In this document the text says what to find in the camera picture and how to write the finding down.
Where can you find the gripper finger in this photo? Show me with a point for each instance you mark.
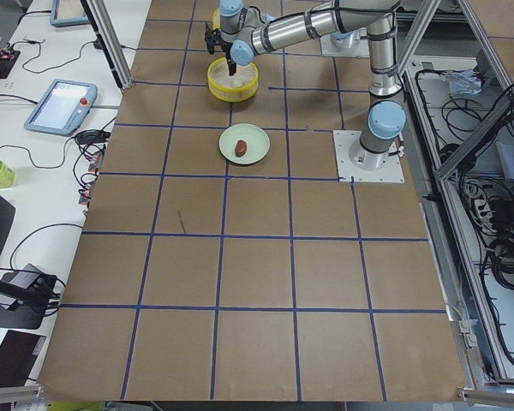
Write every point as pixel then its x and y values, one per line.
pixel 234 68
pixel 230 68

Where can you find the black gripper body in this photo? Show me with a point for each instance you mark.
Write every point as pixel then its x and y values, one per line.
pixel 230 56

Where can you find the brown bun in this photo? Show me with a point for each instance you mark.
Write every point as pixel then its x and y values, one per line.
pixel 241 148

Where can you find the yellow steamer basket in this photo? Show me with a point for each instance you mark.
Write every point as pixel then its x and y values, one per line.
pixel 236 88
pixel 216 19

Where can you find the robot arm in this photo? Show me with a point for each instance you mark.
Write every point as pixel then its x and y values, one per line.
pixel 244 33

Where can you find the light green plate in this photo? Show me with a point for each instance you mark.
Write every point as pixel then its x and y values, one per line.
pixel 257 139

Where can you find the teach pendant far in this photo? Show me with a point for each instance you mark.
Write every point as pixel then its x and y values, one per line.
pixel 68 13

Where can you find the teach pendant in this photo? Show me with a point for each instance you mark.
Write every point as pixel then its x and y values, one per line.
pixel 63 108
pixel 68 13

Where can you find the teach pendant near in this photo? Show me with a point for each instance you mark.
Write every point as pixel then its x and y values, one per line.
pixel 63 108

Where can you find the aluminium frame post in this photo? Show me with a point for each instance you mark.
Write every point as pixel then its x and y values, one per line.
pixel 101 23

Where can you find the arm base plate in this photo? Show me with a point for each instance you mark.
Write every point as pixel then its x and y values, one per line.
pixel 390 169

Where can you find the black camera stand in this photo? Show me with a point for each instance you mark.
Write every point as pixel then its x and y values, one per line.
pixel 26 297

